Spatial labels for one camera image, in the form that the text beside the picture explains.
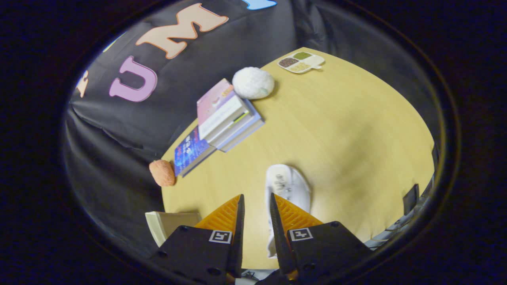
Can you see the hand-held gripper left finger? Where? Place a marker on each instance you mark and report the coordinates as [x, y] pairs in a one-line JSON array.
[[237, 245]]

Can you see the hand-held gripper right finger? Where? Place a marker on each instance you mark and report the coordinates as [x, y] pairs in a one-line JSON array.
[[282, 245]]

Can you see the white canvas shoe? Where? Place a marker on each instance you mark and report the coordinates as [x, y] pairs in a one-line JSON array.
[[289, 186]]

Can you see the beige fabric storage box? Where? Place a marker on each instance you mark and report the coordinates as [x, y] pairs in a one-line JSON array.
[[166, 227]]

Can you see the orange fluffy ball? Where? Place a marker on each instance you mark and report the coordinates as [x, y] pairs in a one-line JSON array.
[[162, 173]]

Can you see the pale blue cover book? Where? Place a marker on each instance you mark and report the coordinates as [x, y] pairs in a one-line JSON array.
[[245, 134]]

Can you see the grey book with green tab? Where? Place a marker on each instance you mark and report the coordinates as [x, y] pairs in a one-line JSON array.
[[237, 124]]

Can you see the dark chair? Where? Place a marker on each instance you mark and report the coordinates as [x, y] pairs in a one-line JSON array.
[[411, 200]]

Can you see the pink cover book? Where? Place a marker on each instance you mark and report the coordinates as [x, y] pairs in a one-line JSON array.
[[216, 107]]

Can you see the white fluffy ball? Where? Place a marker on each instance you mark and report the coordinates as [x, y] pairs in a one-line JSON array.
[[253, 83]]

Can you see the white divided grain plate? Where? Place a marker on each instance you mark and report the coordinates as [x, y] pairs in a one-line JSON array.
[[301, 62]]

